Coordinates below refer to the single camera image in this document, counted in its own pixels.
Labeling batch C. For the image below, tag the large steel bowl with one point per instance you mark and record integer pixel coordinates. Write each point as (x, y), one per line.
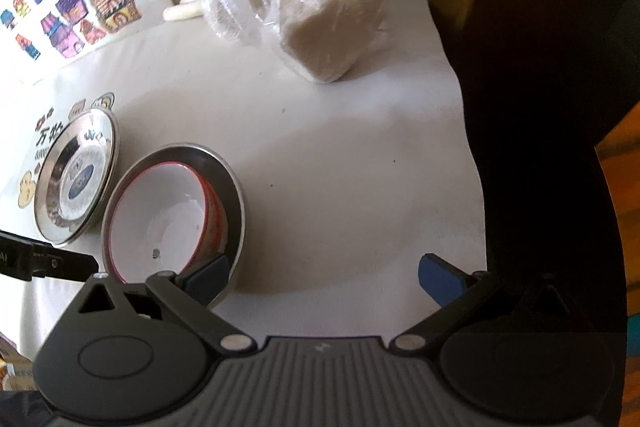
(232, 207)

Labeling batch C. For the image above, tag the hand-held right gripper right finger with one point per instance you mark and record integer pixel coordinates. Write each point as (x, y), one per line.
(440, 279)

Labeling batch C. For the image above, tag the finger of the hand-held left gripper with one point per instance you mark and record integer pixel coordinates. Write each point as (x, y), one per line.
(67, 264)

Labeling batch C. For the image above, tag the colourful cardboard box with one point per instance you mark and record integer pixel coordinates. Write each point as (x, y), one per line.
(12, 364)

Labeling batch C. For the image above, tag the white cartoon printed tablecloth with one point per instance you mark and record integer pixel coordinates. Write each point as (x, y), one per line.
(325, 182)

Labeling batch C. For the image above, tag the orange wooden panel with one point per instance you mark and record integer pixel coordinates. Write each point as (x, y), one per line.
(617, 217)

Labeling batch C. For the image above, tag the white cylindrical stick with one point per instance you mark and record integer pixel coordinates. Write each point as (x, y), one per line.
(182, 9)

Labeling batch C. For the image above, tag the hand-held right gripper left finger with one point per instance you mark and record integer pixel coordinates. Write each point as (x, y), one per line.
(210, 279)

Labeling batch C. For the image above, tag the dark wooden furniture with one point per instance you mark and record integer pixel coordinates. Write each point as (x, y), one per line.
(540, 107)

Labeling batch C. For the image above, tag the steel plate with blue label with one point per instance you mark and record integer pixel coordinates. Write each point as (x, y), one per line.
(75, 179)

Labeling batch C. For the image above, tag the paper drawing of colourful houses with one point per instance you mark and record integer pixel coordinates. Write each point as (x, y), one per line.
(75, 7)

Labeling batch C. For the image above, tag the plain steel plate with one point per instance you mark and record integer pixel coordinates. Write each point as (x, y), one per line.
(112, 167)

